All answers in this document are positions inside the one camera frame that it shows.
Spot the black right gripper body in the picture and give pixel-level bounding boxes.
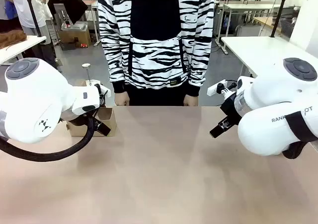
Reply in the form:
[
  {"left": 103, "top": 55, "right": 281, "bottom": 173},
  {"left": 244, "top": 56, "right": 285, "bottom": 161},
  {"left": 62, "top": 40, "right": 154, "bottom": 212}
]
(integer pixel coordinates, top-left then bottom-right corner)
[{"left": 220, "top": 91, "right": 241, "bottom": 125}]

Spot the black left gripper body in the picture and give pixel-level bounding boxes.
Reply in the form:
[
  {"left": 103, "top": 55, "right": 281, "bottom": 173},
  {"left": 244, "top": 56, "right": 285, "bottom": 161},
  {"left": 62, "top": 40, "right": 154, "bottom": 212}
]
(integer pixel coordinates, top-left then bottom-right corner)
[{"left": 74, "top": 106, "right": 103, "bottom": 128}]

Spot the person's left forearm zebra sleeve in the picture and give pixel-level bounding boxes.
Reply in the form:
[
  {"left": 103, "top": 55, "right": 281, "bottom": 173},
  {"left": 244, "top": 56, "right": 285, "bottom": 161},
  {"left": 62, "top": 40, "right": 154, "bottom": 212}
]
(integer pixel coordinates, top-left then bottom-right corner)
[{"left": 186, "top": 37, "right": 213, "bottom": 97}]

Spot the person's right forearm zebra sleeve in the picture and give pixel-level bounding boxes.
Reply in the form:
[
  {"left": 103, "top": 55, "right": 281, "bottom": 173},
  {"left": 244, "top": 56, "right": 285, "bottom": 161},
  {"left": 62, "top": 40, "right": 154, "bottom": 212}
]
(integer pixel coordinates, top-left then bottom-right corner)
[{"left": 102, "top": 41, "right": 128, "bottom": 94}]

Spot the brown cardboard cup carrier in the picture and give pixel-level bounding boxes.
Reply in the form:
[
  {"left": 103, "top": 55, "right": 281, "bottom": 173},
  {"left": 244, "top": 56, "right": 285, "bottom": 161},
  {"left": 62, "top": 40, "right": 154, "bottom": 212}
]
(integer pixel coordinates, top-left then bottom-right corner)
[{"left": 66, "top": 106, "right": 117, "bottom": 137}]

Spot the person's right hand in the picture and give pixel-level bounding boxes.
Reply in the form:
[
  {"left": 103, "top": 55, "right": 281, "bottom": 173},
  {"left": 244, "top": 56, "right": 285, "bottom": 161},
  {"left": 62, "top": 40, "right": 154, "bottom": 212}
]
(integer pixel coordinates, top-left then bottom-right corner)
[{"left": 114, "top": 92, "right": 131, "bottom": 107}]

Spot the person's left hand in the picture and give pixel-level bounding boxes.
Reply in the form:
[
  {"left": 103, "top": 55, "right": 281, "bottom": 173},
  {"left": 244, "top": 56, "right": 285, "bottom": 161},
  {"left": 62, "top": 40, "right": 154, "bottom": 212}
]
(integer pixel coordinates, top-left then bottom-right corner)
[{"left": 183, "top": 94, "right": 199, "bottom": 107}]

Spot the metal rod with disc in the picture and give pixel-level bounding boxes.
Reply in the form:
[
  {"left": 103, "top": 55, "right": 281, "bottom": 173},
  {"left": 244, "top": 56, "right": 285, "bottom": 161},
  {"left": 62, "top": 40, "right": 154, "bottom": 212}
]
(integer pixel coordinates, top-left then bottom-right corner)
[{"left": 81, "top": 63, "right": 92, "bottom": 86}]

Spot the brown cardboard box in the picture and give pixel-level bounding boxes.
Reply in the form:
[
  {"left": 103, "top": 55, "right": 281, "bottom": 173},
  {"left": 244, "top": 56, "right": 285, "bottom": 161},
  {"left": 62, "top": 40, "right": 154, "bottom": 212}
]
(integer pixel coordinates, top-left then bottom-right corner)
[{"left": 59, "top": 26, "right": 92, "bottom": 49}]

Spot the person in zebra hoodie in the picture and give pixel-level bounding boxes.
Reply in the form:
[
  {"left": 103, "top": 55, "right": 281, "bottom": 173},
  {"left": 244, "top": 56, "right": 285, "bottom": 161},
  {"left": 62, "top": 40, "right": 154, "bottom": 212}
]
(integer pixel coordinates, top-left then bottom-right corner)
[{"left": 97, "top": 0, "right": 216, "bottom": 107}]

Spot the grey plastic tray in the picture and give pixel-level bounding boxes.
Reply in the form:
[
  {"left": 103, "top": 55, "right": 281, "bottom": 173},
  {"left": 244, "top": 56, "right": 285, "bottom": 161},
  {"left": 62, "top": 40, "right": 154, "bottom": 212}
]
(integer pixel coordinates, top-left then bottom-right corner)
[{"left": 61, "top": 21, "right": 89, "bottom": 32}]

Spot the light wooden table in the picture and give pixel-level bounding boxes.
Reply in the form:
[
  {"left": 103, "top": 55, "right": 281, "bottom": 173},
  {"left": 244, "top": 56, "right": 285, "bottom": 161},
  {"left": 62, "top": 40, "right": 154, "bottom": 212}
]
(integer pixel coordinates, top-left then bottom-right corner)
[{"left": 252, "top": 16, "right": 283, "bottom": 35}]

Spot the white table with fur item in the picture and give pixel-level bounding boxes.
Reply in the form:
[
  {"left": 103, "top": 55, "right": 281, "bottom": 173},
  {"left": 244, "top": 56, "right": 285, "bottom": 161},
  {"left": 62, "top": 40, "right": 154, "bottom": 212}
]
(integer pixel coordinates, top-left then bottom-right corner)
[{"left": 0, "top": 35, "right": 47, "bottom": 66}]

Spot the thick black stand pole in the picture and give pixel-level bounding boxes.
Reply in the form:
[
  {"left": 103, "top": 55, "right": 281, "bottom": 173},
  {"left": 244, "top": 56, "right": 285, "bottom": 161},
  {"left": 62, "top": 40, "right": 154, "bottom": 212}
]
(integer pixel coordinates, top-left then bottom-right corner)
[{"left": 270, "top": 0, "right": 290, "bottom": 38}]

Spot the brown furry item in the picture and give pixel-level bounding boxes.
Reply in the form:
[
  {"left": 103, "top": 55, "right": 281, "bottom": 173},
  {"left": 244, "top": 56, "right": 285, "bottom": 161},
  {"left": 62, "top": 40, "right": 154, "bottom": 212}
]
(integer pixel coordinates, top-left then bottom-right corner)
[{"left": 0, "top": 30, "right": 27, "bottom": 49}]

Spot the black cloth sheet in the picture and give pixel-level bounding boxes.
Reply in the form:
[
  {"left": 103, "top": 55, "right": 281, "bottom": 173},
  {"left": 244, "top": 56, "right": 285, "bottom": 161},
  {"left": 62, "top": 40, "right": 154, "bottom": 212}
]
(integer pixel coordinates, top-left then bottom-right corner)
[{"left": 47, "top": 0, "right": 89, "bottom": 25}]

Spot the thin black stand pole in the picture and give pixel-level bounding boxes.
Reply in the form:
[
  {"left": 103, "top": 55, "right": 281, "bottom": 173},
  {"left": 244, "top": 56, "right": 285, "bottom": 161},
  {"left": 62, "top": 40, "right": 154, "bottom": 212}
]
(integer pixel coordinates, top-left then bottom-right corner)
[{"left": 23, "top": 0, "right": 44, "bottom": 38}]

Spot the bystander in white shirt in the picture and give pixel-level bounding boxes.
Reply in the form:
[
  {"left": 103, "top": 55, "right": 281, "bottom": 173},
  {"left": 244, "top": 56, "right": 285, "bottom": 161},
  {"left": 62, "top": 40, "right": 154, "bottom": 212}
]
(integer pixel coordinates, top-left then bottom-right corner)
[{"left": 11, "top": 0, "right": 63, "bottom": 72}]

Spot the bystander in blue top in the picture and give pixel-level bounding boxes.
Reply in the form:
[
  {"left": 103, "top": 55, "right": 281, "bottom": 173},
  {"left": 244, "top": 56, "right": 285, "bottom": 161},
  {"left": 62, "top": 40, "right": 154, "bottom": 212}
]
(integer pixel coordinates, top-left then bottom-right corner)
[{"left": 0, "top": 0, "right": 18, "bottom": 33}]

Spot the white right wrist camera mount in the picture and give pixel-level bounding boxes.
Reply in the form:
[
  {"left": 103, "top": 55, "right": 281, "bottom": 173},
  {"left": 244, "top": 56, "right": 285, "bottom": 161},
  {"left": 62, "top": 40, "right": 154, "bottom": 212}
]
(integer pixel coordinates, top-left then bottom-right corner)
[{"left": 207, "top": 79, "right": 239, "bottom": 97}]

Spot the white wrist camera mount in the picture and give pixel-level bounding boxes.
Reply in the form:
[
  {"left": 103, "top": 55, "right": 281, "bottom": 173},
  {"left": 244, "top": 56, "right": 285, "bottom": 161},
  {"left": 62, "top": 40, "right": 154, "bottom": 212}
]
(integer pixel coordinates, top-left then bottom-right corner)
[
  {"left": 207, "top": 79, "right": 239, "bottom": 97},
  {"left": 90, "top": 79, "right": 112, "bottom": 98}
]

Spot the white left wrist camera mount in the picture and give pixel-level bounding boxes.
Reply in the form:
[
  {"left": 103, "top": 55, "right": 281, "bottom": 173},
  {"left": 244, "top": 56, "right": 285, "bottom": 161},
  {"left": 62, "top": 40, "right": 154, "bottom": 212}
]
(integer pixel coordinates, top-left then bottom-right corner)
[{"left": 90, "top": 79, "right": 112, "bottom": 98}]

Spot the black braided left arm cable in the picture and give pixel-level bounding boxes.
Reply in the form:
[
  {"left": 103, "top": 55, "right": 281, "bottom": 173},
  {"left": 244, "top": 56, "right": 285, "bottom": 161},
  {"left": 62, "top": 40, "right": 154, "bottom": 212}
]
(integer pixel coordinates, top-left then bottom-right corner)
[{"left": 0, "top": 114, "right": 98, "bottom": 163}]

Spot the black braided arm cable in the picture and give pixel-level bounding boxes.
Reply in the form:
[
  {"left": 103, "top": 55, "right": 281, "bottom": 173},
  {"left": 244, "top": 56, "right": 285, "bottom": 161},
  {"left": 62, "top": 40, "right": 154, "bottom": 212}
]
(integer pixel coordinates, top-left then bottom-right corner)
[
  {"left": 0, "top": 114, "right": 98, "bottom": 163},
  {"left": 282, "top": 111, "right": 318, "bottom": 160}
]

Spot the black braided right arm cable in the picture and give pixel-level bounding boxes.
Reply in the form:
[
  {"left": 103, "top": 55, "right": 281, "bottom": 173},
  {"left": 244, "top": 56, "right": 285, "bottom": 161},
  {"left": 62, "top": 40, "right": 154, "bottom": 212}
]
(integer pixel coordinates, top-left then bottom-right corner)
[{"left": 282, "top": 111, "right": 318, "bottom": 160}]

